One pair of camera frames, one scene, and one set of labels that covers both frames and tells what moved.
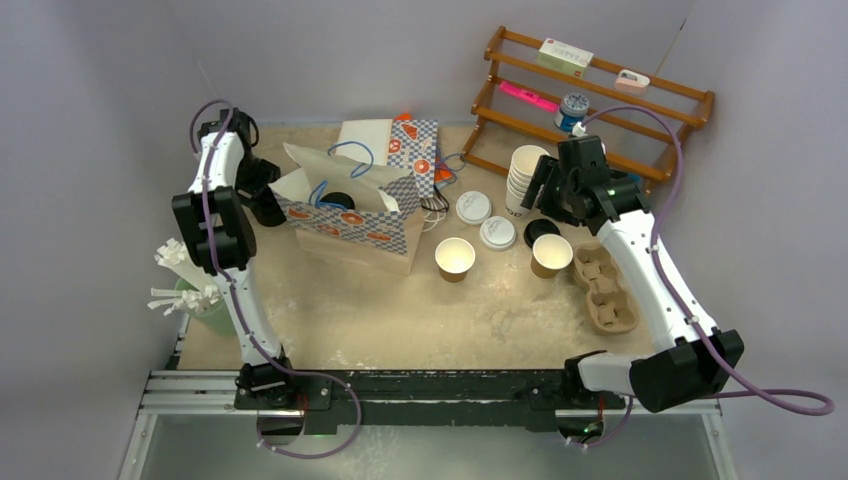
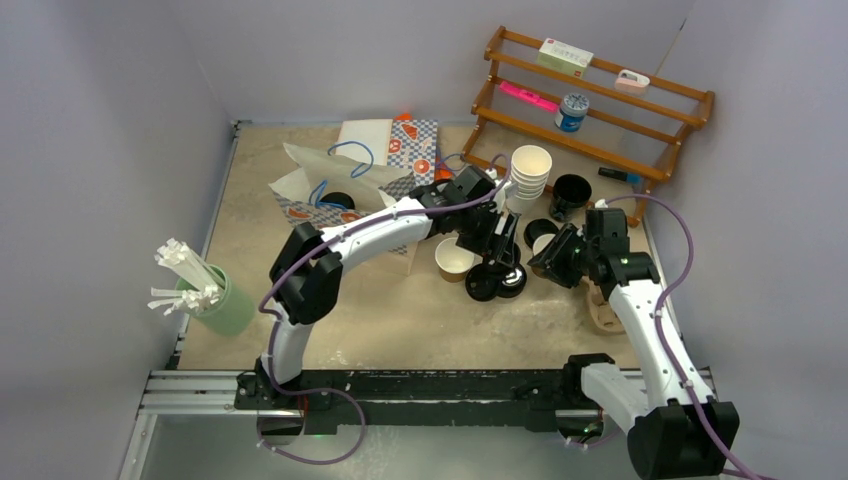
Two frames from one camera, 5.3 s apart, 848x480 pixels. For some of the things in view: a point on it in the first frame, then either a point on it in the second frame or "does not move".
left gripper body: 252,177 -> 476,224
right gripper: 548,173 -> 550,256
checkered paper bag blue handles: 344,209 does not move
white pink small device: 631,82 does not move
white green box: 564,57 does not move
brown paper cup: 454,256 does not move
